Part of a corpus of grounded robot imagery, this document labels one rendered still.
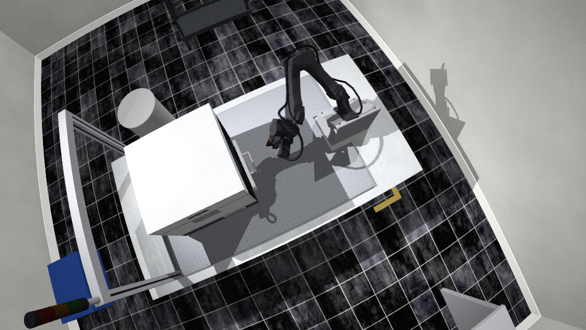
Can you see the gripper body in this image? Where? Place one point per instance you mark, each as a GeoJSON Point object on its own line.
{"type": "Point", "coordinates": [272, 140]}

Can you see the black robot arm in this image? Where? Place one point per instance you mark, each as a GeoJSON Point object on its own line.
{"type": "Point", "coordinates": [294, 110]}

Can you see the white lab instrument with drawer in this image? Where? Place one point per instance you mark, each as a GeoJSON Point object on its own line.
{"type": "Point", "coordinates": [184, 176]}

